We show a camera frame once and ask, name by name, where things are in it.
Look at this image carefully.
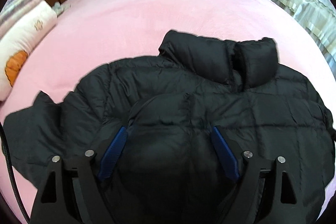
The pink bed blanket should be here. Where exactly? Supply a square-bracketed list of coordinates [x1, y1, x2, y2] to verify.
[1, 0, 335, 222]

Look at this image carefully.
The folded striped quilt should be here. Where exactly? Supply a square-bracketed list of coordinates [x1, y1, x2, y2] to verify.
[1, 0, 42, 38]

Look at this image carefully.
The black puffer jacket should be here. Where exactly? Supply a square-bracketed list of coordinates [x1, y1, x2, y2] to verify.
[1, 31, 335, 223]

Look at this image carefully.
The black cable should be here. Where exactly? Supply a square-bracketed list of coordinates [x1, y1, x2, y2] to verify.
[0, 121, 31, 224]

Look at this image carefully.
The beige lace covered furniture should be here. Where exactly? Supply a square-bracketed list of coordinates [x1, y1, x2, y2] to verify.
[271, 0, 336, 74]

